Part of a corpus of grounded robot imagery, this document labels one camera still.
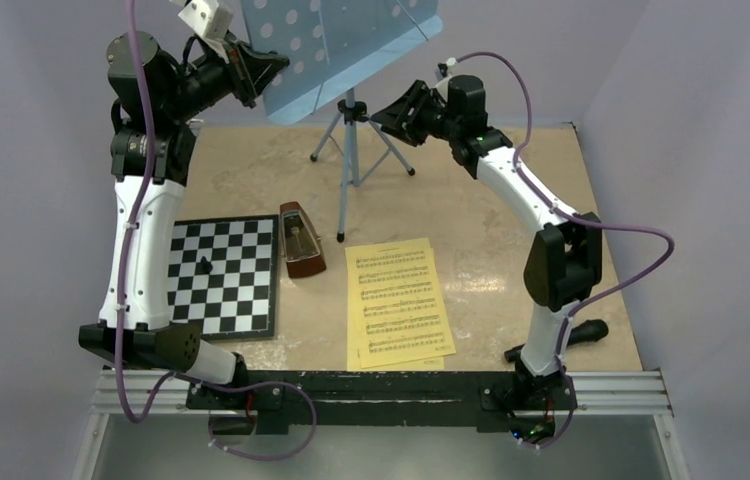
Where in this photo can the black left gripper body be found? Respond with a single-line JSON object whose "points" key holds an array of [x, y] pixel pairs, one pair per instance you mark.
{"points": [[211, 77]]}

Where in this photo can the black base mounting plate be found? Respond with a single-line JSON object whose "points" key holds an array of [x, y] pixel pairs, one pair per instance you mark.
{"points": [[305, 412]]}

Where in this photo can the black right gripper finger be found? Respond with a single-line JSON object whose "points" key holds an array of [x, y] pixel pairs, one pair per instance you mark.
{"points": [[413, 136], [402, 113]]}

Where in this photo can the brown wooden metronome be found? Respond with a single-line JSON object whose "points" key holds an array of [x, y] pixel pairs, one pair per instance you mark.
{"points": [[304, 268]]}

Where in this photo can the small black chess piece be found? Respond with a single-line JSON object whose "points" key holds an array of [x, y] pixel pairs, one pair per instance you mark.
{"points": [[204, 266]]}

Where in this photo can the black cylindrical tube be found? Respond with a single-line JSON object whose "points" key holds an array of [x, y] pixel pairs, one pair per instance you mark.
{"points": [[592, 330]]}

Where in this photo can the yellow sheet music paper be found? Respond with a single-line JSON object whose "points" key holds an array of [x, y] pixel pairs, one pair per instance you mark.
{"points": [[375, 361]]}

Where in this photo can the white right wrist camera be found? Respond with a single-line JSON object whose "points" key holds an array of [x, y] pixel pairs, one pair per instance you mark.
{"points": [[447, 69]]}

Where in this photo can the blue tripod music stand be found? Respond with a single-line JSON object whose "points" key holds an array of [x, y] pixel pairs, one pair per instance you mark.
{"points": [[332, 47]]}

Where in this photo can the black white checkerboard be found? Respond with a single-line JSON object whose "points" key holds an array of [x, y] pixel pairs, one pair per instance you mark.
{"points": [[238, 300]]}

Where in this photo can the aluminium frame rail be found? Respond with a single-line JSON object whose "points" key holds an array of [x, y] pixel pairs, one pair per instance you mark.
{"points": [[596, 393]]}

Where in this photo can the clear plastic metronome cover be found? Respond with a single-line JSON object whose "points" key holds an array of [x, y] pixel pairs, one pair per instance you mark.
{"points": [[299, 238]]}

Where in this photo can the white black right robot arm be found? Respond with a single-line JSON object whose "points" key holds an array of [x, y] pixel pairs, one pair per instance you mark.
{"points": [[565, 260]]}

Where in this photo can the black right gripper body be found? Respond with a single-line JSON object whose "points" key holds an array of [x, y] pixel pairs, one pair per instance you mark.
{"points": [[433, 118]]}

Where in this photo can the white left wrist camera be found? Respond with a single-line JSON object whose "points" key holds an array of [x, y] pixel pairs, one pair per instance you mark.
{"points": [[208, 19]]}

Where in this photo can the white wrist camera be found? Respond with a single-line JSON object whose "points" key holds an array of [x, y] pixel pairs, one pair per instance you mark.
{"points": [[208, 19], [447, 69]]}

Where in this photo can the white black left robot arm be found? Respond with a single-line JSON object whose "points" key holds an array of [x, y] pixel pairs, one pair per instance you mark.
{"points": [[156, 97]]}

